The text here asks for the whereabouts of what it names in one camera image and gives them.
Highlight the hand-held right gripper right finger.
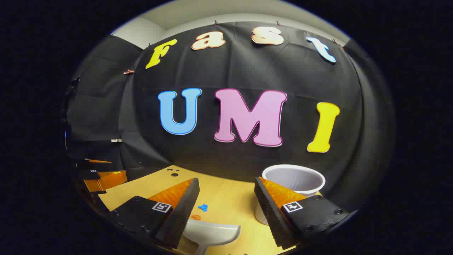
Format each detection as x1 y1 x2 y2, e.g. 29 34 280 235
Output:
254 176 358 250

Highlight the grey plastic dustpan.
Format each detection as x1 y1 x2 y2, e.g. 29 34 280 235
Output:
182 219 241 255

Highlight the wooden desktop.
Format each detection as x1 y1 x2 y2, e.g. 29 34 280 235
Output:
97 165 322 255

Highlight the black backdrop cloth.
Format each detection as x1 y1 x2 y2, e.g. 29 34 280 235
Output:
64 21 397 213

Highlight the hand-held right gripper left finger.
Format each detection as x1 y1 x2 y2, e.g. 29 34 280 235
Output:
110 177 201 250

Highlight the white ribbed garbage bin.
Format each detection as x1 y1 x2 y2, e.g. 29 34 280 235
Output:
254 164 326 226

